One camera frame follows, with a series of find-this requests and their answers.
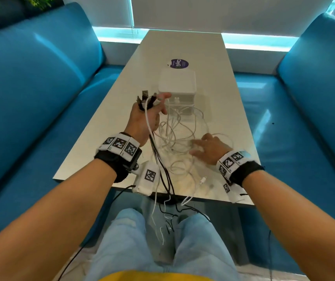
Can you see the person's right hand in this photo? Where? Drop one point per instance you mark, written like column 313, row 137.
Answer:
column 212, row 150

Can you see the person's left hand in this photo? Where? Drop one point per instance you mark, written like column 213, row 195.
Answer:
column 141, row 122

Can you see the white box with drawers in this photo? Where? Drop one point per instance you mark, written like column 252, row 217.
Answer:
column 176, row 80

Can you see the person's right forearm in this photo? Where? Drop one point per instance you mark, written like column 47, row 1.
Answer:
column 302, row 225

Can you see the person's left forearm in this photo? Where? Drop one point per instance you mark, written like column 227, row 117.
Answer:
column 44, row 225

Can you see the person's blue jeans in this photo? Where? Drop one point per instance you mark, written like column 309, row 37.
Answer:
column 126, row 245

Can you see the person's yellow shirt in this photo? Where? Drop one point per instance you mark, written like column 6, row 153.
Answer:
column 155, row 276

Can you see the black marker-tagged right wristband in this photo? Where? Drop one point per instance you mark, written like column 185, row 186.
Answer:
column 246, row 172

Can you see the black marker-tagged wristband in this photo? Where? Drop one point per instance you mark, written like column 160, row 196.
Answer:
column 246, row 172
column 112, row 163

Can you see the white table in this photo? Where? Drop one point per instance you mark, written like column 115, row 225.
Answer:
column 103, row 137

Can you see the black marker-tagged left wristband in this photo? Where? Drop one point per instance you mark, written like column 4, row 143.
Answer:
column 112, row 163

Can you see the round purple sticker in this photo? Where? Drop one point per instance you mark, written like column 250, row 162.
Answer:
column 179, row 63

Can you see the cyan light strip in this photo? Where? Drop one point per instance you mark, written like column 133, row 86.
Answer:
column 112, row 33

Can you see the blue leather sofa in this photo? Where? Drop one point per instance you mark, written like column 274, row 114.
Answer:
column 308, row 128
column 30, row 99

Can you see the green leafy plant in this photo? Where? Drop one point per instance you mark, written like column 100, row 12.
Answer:
column 40, row 0

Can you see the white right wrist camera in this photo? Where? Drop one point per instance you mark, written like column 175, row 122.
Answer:
column 234, row 196

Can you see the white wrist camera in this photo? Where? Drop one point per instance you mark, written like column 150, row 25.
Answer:
column 234, row 196
column 144, row 184

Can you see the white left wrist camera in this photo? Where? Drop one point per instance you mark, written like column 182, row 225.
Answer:
column 144, row 184

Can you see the cyan vertical wall light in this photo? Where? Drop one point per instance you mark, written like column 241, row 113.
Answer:
column 131, row 11

